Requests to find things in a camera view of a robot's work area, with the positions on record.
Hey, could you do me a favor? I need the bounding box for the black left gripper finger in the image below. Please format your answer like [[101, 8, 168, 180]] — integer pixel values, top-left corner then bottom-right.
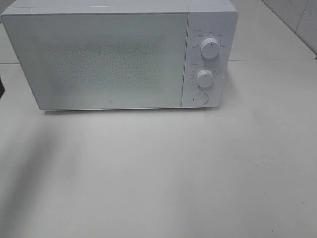
[[0, 78, 4, 99]]

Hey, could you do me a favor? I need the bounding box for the white microwave door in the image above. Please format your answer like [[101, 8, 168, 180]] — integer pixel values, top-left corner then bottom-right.
[[3, 13, 188, 110]]

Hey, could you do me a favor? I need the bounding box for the round white door release button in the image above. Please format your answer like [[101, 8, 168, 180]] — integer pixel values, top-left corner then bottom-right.
[[193, 93, 209, 105]]

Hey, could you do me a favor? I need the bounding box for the white timer knob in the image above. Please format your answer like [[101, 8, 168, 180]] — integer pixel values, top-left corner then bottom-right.
[[196, 69, 214, 88]]

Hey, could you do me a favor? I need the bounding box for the white upper power knob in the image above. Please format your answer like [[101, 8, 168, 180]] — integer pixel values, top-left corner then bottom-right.
[[200, 36, 220, 59]]

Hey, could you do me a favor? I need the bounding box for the white microwave oven body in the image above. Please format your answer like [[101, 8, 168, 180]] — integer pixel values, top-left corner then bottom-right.
[[1, 0, 238, 110]]

